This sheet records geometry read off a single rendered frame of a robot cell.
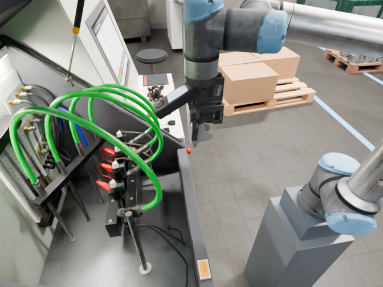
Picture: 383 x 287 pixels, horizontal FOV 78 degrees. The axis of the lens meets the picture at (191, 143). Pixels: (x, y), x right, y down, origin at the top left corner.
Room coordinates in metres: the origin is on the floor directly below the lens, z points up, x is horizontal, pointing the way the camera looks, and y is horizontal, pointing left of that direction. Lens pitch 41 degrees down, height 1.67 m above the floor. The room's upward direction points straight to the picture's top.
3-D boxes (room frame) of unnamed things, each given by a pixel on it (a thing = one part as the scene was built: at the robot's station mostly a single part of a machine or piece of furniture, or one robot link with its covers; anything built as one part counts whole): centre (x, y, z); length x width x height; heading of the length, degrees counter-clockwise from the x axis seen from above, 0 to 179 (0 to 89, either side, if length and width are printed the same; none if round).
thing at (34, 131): (0.65, 0.53, 1.20); 0.13 x 0.03 x 0.31; 9
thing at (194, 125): (0.48, -0.01, 1.32); 0.05 x 0.02 x 0.09; 9
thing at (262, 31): (0.50, -0.12, 1.53); 0.11 x 0.11 x 0.08; 78
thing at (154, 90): (1.21, 0.20, 1.01); 0.23 x 0.11 x 0.06; 9
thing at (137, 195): (0.57, 0.25, 0.91); 0.34 x 0.10 x 0.15; 9
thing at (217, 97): (0.50, -0.03, 1.38); 0.09 x 0.08 x 0.12; 99
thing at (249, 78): (3.03, -0.92, 0.24); 1.30 x 0.89 x 0.47; 104
